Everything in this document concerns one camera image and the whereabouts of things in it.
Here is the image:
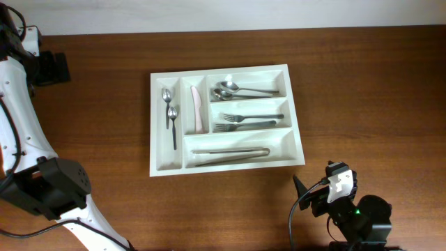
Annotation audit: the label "steel spoon plain handle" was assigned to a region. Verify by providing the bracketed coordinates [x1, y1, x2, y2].
[162, 89, 172, 128]

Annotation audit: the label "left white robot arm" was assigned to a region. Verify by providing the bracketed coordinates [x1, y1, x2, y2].
[1, 3, 133, 251]

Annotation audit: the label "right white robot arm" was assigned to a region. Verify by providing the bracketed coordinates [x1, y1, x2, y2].
[287, 170, 392, 250]

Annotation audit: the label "steel tongs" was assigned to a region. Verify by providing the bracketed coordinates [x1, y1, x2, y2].
[192, 147, 270, 167]

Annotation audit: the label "steel fork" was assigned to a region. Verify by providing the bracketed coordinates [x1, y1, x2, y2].
[222, 114, 284, 123]
[213, 120, 277, 132]

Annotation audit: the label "pink plastic knife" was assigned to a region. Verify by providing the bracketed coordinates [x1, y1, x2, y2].
[191, 86, 204, 134]

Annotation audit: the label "steel spoon patterned handle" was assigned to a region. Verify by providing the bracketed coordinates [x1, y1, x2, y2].
[167, 106, 178, 150]

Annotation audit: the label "white cutlery tray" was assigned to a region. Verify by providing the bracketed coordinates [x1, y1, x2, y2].
[150, 64, 305, 177]

